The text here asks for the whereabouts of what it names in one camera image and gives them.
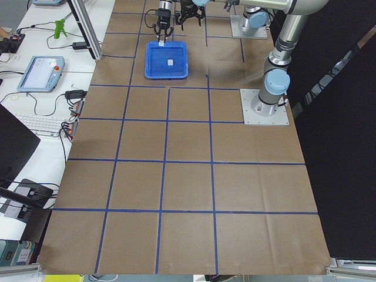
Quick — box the metal base plate image left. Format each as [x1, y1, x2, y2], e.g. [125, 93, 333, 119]
[240, 89, 290, 126]

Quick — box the blue plastic tray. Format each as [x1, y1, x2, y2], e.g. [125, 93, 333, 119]
[145, 41, 189, 80]

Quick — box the aluminium frame post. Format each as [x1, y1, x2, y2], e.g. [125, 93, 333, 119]
[67, 0, 103, 62]

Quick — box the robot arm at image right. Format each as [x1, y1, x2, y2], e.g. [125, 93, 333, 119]
[149, 1, 269, 46]

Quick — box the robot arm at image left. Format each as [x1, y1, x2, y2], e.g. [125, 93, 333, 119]
[151, 1, 328, 117]

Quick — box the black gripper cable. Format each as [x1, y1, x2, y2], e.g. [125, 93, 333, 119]
[145, 8, 159, 30]

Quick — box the metal base plate image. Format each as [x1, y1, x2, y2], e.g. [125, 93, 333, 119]
[230, 14, 268, 39]
[240, 89, 290, 126]

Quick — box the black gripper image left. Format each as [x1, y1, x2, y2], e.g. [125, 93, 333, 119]
[155, 8, 185, 43]

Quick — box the green handled reacher grabber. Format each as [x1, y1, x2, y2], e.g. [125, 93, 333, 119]
[53, 19, 68, 39]

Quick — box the teach pendant tablet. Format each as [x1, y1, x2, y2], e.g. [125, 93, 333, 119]
[17, 56, 65, 93]

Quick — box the black power adapter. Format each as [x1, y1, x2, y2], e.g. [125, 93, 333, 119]
[72, 42, 88, 50]

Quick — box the black monitor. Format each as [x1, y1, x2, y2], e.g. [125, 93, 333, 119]
[1, 105, 41, 189]

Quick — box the white keyboard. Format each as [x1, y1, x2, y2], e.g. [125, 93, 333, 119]
[15, 113, 69, 138]

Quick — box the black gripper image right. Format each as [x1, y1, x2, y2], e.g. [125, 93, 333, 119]
[175, 0, 205, 26]

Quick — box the metal base plate image right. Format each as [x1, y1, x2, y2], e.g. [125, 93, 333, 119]
[230, 14, 268, 39]

